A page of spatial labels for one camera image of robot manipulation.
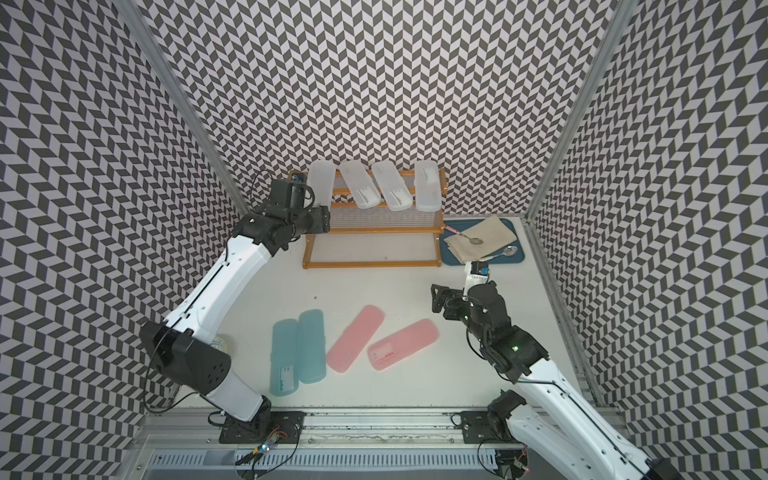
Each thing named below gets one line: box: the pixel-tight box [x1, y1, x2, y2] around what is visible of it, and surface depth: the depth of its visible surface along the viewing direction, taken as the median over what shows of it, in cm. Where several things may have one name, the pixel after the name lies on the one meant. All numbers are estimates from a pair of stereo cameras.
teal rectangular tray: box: [440, 217, 525, 265], surface depth 111 cm
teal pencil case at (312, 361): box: [298, 308, 327, 384], surface depth 88 cm
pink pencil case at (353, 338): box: [326, 304, 385, 373], surface depth 90 cm
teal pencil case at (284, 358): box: [270, 319, 299, 397], surface depth 85 cm
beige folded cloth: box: [446, 215, 517, 264], surface depth 113 cm
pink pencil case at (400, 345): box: [367, 318, 440, 371], surface depth 87 cm
